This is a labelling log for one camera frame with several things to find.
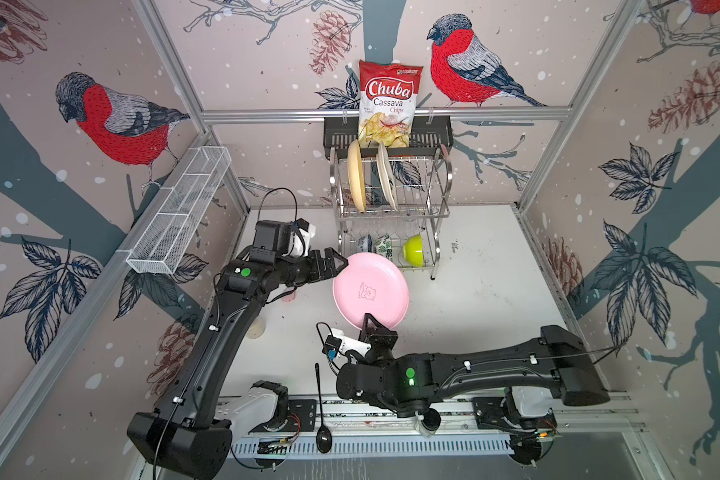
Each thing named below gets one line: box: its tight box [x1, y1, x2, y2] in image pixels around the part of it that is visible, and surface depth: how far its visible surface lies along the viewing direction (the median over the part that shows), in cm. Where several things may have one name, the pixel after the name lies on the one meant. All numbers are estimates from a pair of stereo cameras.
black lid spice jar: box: [246, 318, 265, 339], surface depth 87 cm
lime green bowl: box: [403, 234, 425, 267], surface depth 95 cm
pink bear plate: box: [332, 252, 410, 330], surface depth 73 cm
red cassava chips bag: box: [358, 60, 423, 149], surface depth 85 cm
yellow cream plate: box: [347, 139, 367, 213], surface depth 73 cm
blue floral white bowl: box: [358, 234, 373, 253], surface depth 93 cm
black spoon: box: [315, 363, 333, 454], surface depth 72 cm
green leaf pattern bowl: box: [374, 234, 393, 261], surface depth 94 cm
